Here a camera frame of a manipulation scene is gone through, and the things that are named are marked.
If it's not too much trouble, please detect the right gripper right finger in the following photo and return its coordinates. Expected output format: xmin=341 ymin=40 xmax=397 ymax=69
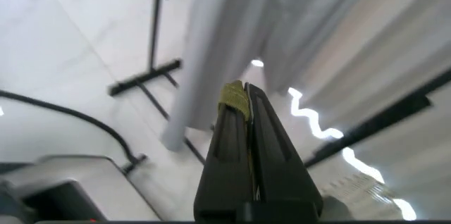
xmin=245 ymin=82 xmax=323 ymax=219

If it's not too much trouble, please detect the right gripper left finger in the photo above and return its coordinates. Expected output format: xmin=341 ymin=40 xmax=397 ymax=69
xmin=192 ymin=104 xmax=255 ymax=219

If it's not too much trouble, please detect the green sleeveless top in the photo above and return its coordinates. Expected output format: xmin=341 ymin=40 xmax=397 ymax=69
xmin=217 ymin=80 xmax=253 ymax=123

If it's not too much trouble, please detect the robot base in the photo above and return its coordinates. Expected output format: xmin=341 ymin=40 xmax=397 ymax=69
xmin=0 ymin=155 xmax=163 ymax=222

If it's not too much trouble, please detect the white laundry basket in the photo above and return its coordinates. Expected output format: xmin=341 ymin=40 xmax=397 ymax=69
xmin=319 ymin=173 xmax=402 ymax=222

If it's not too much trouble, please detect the black clothes rack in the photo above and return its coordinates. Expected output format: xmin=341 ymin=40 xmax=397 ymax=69
xmin=108 ymin=0 xmax=451 ymax=168

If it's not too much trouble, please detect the black cable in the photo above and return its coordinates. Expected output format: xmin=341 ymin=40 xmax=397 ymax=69
xmin=0 ymin=89 xmax=148 ymax=176

